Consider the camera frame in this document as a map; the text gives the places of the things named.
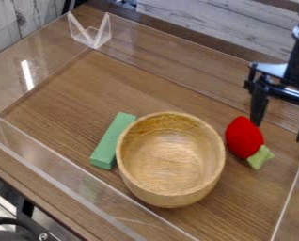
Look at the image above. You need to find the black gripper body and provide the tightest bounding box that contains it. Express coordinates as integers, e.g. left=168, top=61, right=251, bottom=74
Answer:
left=244, top=62, right=299, bottom=105

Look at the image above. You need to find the red plush strawberry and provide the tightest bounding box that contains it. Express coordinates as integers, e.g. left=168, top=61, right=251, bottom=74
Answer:
left=224, top=116, right=275, bottom=169

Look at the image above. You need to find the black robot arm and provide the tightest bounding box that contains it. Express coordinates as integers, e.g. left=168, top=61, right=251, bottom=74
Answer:
left=244, top=25, right=299, bottom=142

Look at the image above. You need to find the wooden bowl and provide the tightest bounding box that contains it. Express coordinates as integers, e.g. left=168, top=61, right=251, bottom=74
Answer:
left=116, top=111, right=226, bottom=208

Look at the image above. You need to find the green rectangular block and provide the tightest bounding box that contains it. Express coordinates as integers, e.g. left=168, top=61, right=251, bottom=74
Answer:
left=90, top=112, right=138, bottom=170

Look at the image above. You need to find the clear acrylic corner bracket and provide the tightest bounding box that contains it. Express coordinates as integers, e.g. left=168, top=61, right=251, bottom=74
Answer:
left=67, top=12, right=112, bottom=50

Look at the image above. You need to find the black table leg bracket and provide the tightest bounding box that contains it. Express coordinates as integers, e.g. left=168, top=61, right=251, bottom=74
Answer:
left=15, top=199, right=63, bottom=241

